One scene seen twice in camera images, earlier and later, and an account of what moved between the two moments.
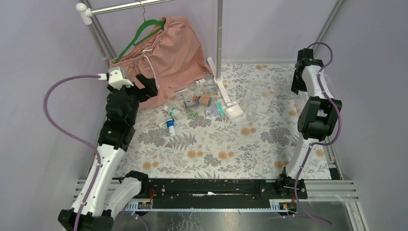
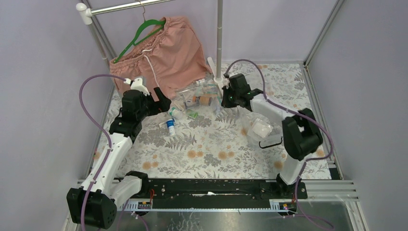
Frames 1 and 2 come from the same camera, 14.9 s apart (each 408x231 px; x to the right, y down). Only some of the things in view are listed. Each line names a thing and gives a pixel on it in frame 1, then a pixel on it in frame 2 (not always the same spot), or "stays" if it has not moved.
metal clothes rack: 87,17 stays
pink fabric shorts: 172,55 stays
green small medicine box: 193,115 stays
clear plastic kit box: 269,100 → 261,130
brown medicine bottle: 203,100 stays
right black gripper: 296,86 → 225,103
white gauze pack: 234,111 → 261,128
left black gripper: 140,90 → 156,101
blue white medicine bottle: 170,123 stays
